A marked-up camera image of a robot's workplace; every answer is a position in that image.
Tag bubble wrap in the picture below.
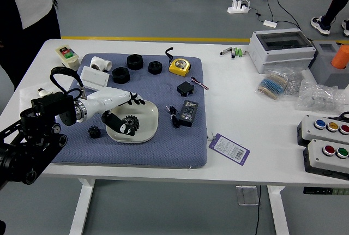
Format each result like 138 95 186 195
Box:
294 79 349 115

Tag black module with red wires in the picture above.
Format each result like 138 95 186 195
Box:
177 76 210 97

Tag orange cylinder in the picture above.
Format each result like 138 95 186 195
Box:
331 44 349 70

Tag large black hex nut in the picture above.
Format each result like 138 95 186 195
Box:
112 66 130 85
127 53 144 70

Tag black plug with cord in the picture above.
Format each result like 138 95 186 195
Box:
165 105 180 129

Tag small black gear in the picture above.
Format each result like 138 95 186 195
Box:
87 125 102 139

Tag purple paper tag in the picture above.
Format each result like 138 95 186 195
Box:
208 132 251 167

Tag white square plate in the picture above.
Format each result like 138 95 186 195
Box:
105 99 159 143

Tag white plastic bag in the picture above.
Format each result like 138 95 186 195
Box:
19 81 72 112

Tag black floor cable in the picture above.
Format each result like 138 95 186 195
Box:
251 0 314 45

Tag person beside the table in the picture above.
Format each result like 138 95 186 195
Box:
0 0 62 90

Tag white wall switch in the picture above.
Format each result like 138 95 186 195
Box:
79 65 110 90

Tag blue-yellow-red button box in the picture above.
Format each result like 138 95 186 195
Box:
297 114 349 147

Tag person in blue and white shoes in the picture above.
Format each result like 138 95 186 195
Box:
310 0 349 37

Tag grey block holder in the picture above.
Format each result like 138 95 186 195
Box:
308 40 349 90

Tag yellow tape measure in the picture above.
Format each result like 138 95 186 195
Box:
164 47 191 77

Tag big black gear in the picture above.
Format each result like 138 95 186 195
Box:
121 115 141 135

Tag bag of blue resistors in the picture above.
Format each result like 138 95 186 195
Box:
255 67 291 101

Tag smaller black hex nut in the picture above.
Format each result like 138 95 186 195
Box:
148 61 164 75

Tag blue-grey quilted mat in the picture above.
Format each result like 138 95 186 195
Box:
50 52 208 169

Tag white pipe tee fitting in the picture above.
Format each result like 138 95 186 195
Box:
89 56 113 72

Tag grey enclosure with clear lid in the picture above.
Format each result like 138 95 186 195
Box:
248 28 317 75

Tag red-green button box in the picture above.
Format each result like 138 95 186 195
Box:
303 138 349 180

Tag black table control panel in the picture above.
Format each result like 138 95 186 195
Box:
303 186 349 196

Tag black digital display meter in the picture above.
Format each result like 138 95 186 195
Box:
178 99 199 128

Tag white table leg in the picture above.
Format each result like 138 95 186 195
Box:
68 178 96 235
266 185 291 235

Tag clear bag of screws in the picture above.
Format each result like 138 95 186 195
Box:
283 67 305 95

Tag black scissors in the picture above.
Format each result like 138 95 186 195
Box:
326 111 349 123

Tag white power strip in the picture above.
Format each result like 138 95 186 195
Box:
227 0 250 15

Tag small white bulb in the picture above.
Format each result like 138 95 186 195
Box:
37 87 54 98

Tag metal bracket under table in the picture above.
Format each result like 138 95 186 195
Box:
236 185 260 207

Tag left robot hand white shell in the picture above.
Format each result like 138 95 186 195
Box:
83 86 147 137

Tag beige red-green push-button switch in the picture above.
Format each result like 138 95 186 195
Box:
55 44 80 71

